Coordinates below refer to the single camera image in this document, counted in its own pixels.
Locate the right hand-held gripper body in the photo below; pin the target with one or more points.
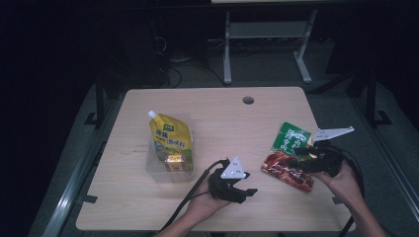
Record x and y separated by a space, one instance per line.
326 158

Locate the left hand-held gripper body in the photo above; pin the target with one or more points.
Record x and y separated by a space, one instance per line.
227 184

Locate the green and red food packet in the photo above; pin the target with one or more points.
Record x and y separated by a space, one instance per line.
286 171

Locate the yellow spout pouch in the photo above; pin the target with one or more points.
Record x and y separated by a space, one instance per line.
171 138

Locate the clear plastic container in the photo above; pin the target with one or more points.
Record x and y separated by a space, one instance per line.
154 168

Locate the person's left hand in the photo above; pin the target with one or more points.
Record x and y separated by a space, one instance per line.
206 205

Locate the person's right hand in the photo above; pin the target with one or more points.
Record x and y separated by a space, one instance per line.
346 184

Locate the black metal stand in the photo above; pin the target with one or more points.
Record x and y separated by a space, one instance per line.
372 98
99 102

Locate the white metal stand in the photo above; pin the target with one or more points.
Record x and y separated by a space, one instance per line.
267 31

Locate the aluminium rail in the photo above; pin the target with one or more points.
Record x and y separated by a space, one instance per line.
75 177
392 158

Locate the black table bracket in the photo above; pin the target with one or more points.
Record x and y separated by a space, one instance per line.
89 198

